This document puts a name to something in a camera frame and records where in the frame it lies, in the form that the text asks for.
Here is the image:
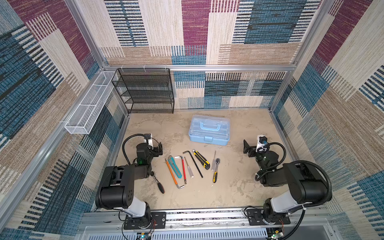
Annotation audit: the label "long black hex key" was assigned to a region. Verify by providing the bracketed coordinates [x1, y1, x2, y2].
[183, 151, 204, 178]

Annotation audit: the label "small clear handled screwdriver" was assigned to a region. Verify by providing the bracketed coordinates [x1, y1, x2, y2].
[184, 157, 194, 179]

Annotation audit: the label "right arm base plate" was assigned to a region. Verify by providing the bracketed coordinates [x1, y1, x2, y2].
[245, 208, 291, 226]

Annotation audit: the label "yellow handled ratchet wrench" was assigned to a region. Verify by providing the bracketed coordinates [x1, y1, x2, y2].
[213, 158, 221, 183]

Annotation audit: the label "yellow black utility knife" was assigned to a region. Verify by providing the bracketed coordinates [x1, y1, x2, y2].
[193, 149, 211, 170]

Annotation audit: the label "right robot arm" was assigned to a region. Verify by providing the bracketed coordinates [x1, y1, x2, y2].
[243, 136, 332, 226]

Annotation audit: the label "teal utility knife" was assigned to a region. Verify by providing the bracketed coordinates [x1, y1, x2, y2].
[167, 155, 182, 179]

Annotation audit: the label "aluminium front rail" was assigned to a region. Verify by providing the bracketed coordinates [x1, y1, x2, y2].
[74, 206, 334, 240]

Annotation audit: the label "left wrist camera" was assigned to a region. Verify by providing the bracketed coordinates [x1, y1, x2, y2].
[145, 134, 154, 147]

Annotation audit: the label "orange handled hex key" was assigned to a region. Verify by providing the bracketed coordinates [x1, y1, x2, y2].
[165, 160, 178, 186]

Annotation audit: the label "white wire mesh basket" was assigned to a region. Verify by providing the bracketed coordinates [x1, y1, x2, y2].
[65, 71, 115, 135]

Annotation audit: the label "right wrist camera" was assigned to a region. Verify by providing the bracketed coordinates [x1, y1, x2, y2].
[256, 135, 268, 153]

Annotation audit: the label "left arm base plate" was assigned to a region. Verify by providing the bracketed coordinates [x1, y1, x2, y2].
[123, 212, 167, 230]

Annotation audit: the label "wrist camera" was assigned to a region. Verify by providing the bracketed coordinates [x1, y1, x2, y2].
[145, 134, 154, 147]
[256, 135, 268, 153]

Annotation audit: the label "black wire mesh shelf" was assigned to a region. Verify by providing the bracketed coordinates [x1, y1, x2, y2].
[112, 68, 175, 114]

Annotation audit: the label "light blue plastic toolbox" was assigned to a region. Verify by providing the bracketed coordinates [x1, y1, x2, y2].
[189, 115, 230, 146]

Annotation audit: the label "red handled hex key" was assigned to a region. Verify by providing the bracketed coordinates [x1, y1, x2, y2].
[175, 156, 187, 189]

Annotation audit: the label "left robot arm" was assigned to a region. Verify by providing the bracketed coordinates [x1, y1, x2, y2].
[95, 134, 163, 229]

